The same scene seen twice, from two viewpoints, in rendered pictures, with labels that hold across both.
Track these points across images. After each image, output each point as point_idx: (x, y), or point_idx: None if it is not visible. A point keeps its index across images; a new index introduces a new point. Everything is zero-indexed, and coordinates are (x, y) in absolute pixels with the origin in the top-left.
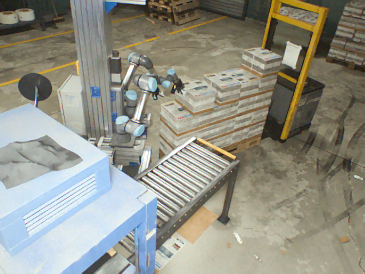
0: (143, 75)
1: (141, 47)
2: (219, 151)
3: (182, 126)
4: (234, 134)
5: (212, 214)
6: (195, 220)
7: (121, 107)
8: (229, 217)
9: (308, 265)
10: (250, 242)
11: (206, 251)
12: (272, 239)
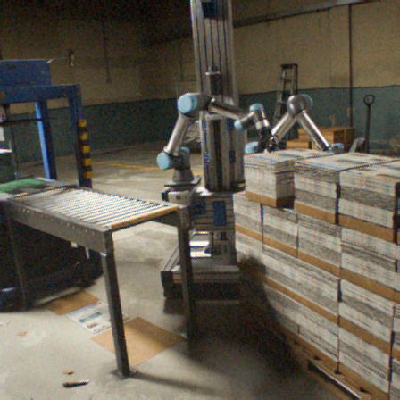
0: (199, 93)
1: None
2: (311, 353)
3: (238, 212)
4: (344, 336)
5: (140, 360)
6: (133, 343)
7: (209, 145)
8: (127, 379)
9: None
10: (58, 397)
11: (70, 349)
12: None
